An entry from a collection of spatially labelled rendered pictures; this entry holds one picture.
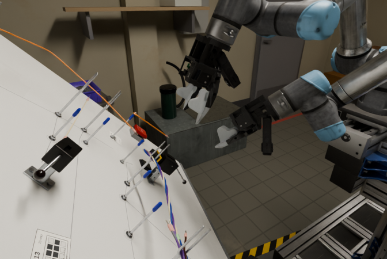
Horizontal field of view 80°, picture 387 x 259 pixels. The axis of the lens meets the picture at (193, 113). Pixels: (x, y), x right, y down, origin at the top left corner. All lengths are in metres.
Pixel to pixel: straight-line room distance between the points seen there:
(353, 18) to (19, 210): 1.03
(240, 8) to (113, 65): 2.30
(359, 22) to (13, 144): 1.04
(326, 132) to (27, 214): 0.67
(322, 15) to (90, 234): 0.56
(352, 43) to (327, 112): 0.43
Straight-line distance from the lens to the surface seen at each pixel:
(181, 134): 2.20
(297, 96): 0.68
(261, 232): 2.00
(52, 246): 0.39
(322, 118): 0.71
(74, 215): 0.44
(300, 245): 1.74
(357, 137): 1.02
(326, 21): 0.55
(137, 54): 2.63
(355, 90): 0.82
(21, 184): 0.43
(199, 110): 0.58
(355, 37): 1.07
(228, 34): 0.57
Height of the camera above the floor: 1.54
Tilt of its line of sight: 25 degrees down
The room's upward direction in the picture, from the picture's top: straight up
